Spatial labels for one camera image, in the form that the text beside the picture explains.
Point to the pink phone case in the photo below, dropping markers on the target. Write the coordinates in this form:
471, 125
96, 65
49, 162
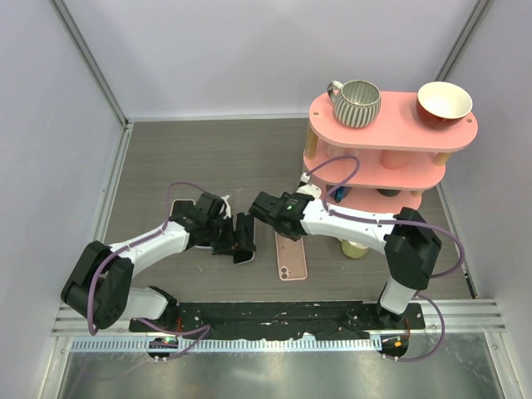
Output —
291, 258

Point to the lilac phone case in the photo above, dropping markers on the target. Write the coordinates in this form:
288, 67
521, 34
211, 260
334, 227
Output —
211, 250

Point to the red white bowl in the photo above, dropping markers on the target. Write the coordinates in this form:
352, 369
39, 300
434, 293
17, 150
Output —
440, 104

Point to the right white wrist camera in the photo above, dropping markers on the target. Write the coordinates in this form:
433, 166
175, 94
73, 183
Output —
307, 187

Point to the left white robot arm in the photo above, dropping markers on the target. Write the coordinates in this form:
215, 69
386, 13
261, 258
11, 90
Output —
100, 283

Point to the dark cup bottom shelf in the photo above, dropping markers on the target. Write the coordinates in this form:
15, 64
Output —
388, 193

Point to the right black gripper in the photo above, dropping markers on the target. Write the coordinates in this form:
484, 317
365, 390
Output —
286, 196

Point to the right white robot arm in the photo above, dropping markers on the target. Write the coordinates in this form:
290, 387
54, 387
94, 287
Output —
409, 244

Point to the black mounting plate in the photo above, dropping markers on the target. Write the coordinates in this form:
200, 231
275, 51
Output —
280, 321

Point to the white slotted cable duct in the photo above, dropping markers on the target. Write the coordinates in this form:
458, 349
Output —
154, 344

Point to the blue cup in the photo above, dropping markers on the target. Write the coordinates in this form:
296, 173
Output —
338, 195

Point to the grey striped mug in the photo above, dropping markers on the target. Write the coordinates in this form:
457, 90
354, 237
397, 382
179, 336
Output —
356, 104

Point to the beige phone case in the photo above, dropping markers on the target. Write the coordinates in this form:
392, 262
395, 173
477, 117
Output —
183, 204

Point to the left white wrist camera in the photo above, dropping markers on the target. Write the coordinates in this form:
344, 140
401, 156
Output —
226, 209

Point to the black phone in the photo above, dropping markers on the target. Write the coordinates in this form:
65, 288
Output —
241, 257

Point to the yellow green mug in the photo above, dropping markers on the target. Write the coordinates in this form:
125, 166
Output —
353, 250

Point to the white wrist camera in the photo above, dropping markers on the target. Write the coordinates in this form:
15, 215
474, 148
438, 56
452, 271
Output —
307, 187
226, 209

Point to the pink three-tier shelf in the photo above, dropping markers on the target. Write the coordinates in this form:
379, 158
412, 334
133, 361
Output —
395, 128

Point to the phone with white edge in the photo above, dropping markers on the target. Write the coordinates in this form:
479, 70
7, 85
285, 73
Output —
183, 206

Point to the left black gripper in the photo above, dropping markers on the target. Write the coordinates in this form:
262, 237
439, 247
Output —
227, 247

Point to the clear pink glass cup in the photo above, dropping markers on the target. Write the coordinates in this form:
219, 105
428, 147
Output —
333, 151

